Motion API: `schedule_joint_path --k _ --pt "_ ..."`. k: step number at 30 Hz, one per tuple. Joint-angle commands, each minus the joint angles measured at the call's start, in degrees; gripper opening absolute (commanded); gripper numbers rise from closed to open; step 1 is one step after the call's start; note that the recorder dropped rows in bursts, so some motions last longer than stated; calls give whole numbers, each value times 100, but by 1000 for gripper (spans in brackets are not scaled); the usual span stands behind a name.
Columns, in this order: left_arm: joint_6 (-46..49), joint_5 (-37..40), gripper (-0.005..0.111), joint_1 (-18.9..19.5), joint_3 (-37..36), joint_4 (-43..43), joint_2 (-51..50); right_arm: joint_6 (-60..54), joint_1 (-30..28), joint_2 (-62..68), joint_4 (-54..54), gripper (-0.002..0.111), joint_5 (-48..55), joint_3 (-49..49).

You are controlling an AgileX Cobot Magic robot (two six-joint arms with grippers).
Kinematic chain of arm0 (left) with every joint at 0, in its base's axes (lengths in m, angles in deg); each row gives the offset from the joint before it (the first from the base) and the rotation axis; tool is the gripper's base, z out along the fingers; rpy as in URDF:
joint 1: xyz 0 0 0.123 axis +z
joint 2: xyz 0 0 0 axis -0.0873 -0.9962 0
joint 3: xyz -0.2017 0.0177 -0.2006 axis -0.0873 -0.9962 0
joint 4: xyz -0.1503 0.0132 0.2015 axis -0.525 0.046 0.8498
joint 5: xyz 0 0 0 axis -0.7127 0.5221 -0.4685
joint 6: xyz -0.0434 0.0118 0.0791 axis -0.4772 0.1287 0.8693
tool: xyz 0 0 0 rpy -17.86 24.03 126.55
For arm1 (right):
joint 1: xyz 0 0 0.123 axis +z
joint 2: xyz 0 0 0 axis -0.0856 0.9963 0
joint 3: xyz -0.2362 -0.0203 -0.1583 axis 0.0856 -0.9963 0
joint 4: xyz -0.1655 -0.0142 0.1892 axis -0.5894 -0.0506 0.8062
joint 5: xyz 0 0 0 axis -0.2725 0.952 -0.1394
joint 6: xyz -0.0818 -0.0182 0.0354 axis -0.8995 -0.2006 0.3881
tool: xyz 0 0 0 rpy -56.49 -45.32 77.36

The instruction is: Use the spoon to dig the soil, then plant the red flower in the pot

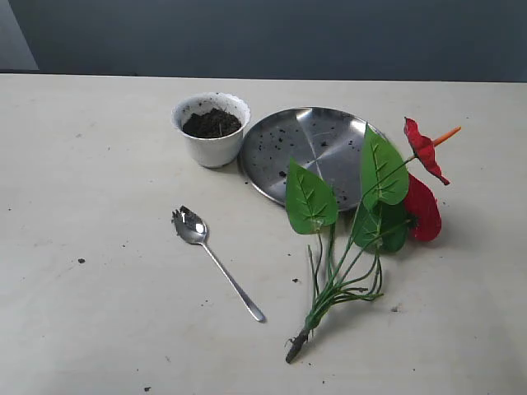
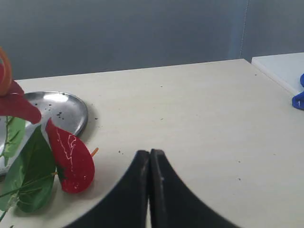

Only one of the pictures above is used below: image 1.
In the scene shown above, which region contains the round steel plate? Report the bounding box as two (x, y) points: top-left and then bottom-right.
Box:
(237, 107), (368, 212)

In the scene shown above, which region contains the steel spork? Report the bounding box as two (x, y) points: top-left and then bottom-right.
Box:
(171, 206), (267, 323)

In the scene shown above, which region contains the artificial red anthurium plant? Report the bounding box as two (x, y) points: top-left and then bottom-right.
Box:
(285, 118), (460, 365)

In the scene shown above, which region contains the white plastic flower pot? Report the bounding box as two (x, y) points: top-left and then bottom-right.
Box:
(172, 92), (250, 168)

